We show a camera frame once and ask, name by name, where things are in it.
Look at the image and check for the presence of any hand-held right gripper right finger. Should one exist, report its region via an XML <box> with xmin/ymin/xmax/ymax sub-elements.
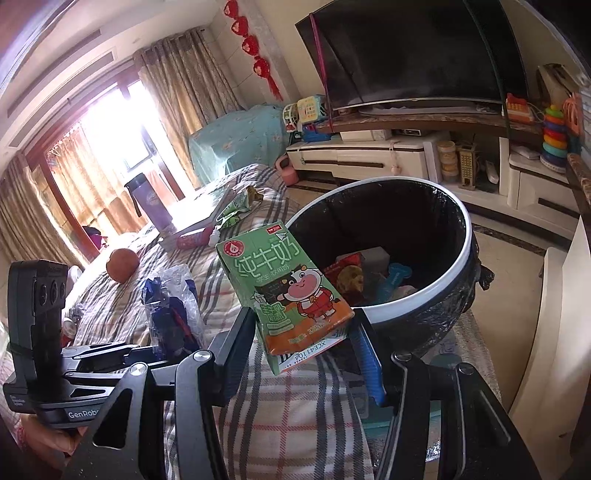
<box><xmin>348</xmin><ymin>318</ymin><xmax>541</xmax><ymax>480</ymax></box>

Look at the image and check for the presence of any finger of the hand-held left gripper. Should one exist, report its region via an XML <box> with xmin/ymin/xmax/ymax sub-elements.
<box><xmin>121</xmin><ymin>344</ymin><xmax>186</xmax><ymax>370</ymax></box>

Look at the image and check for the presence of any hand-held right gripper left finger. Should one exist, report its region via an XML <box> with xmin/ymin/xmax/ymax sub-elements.
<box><xmin>62</xmin><ymin>305</ymin><xmax>257</xmax><ymax>480</ymax></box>

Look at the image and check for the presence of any blue and clear plastic packet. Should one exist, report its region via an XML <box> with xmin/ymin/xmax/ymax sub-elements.
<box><xmin>141</xmin><ymin>264</ymin><xmax>206</xmax><ymax>363</ymax></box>

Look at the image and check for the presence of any green milk carton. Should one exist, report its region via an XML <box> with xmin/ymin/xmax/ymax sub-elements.
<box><xmin>216</xmin><ymin>223</ymin><xmax>356</xmax><ymax>375</ymax></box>

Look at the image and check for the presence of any black bin with white rim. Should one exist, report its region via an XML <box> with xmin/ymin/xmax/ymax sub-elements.
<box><xmin>285</xmin><ymin>174</ymin><xmax>496</xmax><ymax>370</ymax></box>

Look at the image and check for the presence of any person's left hand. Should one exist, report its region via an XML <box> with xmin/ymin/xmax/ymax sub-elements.
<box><xmin>21</xmin><ymin>415</ymin><xmax>91</xmax><ymax>468</ymax></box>

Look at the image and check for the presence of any blue bone-shaped item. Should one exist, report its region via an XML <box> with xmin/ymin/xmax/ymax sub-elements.
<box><xmin>383</xmin><ymin>262</ymin><xmax>412</xmax><ymax>304</ymax></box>

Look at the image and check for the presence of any red cookie packet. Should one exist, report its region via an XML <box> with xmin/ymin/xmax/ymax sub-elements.
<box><xmin>323</xmin><ymin>251</ymin><xmax>366</xmax><ymax>308</ymax></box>

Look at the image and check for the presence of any orange fruit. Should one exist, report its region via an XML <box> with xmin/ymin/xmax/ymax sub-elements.
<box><xmin>105</xmin><ymin>248</ymin><xmax>140</xmax><ymax>284</ymax></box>

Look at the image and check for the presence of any beige patterned curtain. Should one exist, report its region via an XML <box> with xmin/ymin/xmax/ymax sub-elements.
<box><xmin>134</xmin><ymin>28</ymin><xmax>241</xmax><ymax>140</ymax></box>
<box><xmin>0</xmin><ymin>157</ymin><xmax>89</xmax><ymax>278</ymax></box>

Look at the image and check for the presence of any small white box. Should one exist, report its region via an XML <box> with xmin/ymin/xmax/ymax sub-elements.
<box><xmin>360</xmin><ymin>247</ymin><xmax>391</xmax><ymax>278</ymax></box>

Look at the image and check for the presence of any small red packet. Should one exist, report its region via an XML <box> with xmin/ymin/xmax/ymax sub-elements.
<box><xmin>178</xmin><ymin>228</ymin><xmax>218</xmax><ymax>251</ymax></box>

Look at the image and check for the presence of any green foil packet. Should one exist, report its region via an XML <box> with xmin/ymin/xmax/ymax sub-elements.
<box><xmin>217</xmin><ymin>187</ymin><xmax>264</xmax><ymax>230</ymax></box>

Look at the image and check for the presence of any purple tumbler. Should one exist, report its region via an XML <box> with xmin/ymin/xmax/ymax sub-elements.
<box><xmin>124</xmin><ymin>171</ymin><xmax>179</xmax><ymax>236</ymax></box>

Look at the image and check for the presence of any pink toy kettle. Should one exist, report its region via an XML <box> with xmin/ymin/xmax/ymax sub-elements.
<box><xmin>276</xmin><ymin>154</ymin><xmax>299</xmax><ymax>186</ymax></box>

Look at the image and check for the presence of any white and brown television cabinet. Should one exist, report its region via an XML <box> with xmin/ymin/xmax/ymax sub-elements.
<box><xmin>285</xmin><ymin>108</ymin><xmax>583</xmax><ymax>223</ymax></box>

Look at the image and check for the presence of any teal floral cover cloth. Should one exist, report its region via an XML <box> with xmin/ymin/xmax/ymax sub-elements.
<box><xmin>188</xmin><ymin>104</ymin><xmax>287</xmax><ymax>188</ymax></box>

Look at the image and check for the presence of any stack of yellow containers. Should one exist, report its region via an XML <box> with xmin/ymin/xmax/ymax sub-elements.
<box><xmin>436</xmin><ymin>140</ymin><xmax>458</xmax><ymax>182</ymax></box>

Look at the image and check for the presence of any tan building model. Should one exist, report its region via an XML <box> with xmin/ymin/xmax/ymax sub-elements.
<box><xmin>457</xmin><ymin>143</ymin><xmax>479</xmax><ymax>191</ymax></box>

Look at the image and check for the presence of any white set-top box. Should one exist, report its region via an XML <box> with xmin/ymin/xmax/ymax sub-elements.
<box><xmin>339</xmin><ymin>129</ymin><xmax>393</xmax><ymax>142</ymax></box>

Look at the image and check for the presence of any blue toy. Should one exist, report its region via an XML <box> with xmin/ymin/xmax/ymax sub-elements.
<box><xmin>302</xmin><ymin>122</ymin><xmax>331</xmax><ymax>144</ymax></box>

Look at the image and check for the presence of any red toy telephone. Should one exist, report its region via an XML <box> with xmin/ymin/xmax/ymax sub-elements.
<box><xmin>505</xmin><ymin>93</ymin><xmax>537</xmax><ymax>123</ymax></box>

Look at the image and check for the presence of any red hanging decoration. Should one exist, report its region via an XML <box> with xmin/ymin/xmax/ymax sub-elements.
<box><xmin>224</xmin><ymin>0</ymin><xmax>284</xmax><ymax>102</ymax></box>

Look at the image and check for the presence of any black flat television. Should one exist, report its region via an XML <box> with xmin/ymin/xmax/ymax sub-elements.
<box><xmin>295</xmin><ymin>0</ymin><xmax>530</xmax><ymax>116</ymax></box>

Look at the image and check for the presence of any orange plastic toy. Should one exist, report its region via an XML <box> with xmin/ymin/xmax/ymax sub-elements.
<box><xmin>562</xmin><ymin>92</ymin><xmax>584</xmax><ymax>137</ymax></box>

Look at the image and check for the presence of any rainbow stacking ring toy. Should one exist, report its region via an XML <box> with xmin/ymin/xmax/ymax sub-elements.
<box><xmin>541</xmin><ymin>105</ymin><xmax>571</xmax><ymax>168</ymax></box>

